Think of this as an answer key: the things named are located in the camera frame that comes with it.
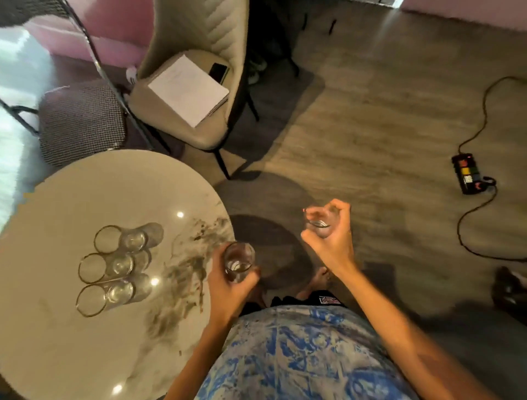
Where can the black smartphone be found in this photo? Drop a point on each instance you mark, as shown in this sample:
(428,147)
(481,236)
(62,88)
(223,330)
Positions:
(218,73)

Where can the white sneaker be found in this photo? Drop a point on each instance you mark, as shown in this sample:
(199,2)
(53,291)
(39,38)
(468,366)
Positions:
(256,70)

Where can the person's right hand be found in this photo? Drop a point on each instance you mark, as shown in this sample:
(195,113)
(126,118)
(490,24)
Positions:
(335,249)

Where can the black furniture legs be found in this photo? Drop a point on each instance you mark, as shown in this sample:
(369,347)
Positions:
(271,29)

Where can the person's right foot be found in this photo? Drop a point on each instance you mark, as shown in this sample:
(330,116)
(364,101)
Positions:
(317,282)

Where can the person's left forearm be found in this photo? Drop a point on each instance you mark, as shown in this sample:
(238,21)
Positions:
(197,362)

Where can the clear drinking glass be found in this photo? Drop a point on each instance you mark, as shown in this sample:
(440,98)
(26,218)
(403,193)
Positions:
(238,261)
(111,266)
(109,294)
(323,224)
(123,239)

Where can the black power strip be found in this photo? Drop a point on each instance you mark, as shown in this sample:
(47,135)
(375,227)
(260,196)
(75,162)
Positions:
(469,173)

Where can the person's left thumb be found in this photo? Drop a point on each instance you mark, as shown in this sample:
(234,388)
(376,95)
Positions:
(218,261)

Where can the person's left hand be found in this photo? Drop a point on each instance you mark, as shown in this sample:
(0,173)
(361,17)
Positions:
(224,296)

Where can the blue and white patterned shirt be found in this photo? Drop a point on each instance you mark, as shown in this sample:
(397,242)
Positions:
(300,358)

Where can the black shorts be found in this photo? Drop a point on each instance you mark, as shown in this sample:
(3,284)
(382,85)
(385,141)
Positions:
(325,299)

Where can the black bag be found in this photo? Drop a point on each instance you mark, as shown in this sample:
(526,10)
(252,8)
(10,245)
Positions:
(510,292)

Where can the beige upholstered chair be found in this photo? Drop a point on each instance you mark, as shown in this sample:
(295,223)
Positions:
(197,24)

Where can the person's right forearm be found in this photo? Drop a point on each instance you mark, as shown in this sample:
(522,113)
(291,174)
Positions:
(403,333)

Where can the person's right thumb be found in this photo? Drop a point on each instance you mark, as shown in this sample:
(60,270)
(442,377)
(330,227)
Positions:
(313,237)

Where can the white paper stack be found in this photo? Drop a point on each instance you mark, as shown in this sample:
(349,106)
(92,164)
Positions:
(187,88)

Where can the houndstooth chair with metal frame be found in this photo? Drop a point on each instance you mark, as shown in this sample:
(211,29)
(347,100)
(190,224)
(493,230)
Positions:
(80,121)

